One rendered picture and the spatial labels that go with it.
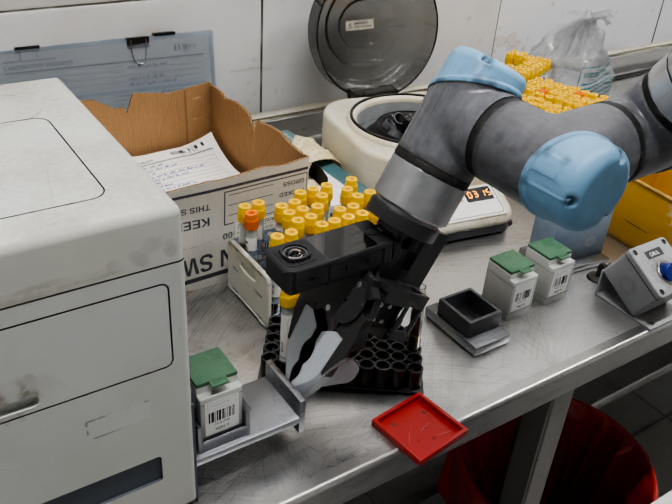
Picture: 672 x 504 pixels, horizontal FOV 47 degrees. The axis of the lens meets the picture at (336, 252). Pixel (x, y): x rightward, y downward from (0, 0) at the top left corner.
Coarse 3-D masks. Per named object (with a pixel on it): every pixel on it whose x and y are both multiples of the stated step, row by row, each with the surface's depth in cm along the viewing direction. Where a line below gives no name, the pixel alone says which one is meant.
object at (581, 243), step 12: (540, 228) 101; (552, 228) 99; (600, 228) 103; (564, 240) 100; (576, 240) 102; (588, 240) 103; (600, 240) 104; (576, 252) 103; (588, 252) 104; (600, 252) 106; (576, 264) 103; (588, 264) 103
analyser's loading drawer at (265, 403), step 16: (272, 368) 74; (256, 384) 74; (272, 384) 74; (288, 384) 72; (256, 400) 73; (272, 400) 73; (288, 400) 72; (304, 400) 70; (256, 416) 71; (272, 416) 71; (288, 416) 71; (304, 416) 71; (240, 432) 68; (256, 432) 69; (272, 432) 70; (208, 448) 67; (224, 448) 67
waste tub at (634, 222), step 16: (656, 176) 118; (624, 192) 108; (640, 192) 105; (656, 192) 103; (624, 208) 108; (640, 208) 106; (656, 208) 104; (624, 224) 109; (640, 224) 106; (656, 224) 104; (624, 240) 110; (640, 240) 107
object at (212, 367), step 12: (216, 348) 68; (192, 360) 67; (204, 360) 67; (216, 360) 67; (228, 360) 67; (192, 372) 65; (204, 372) 66; (216, 372) 66; (228, 372) 66; (204, 384) 65; (216, 384) 64
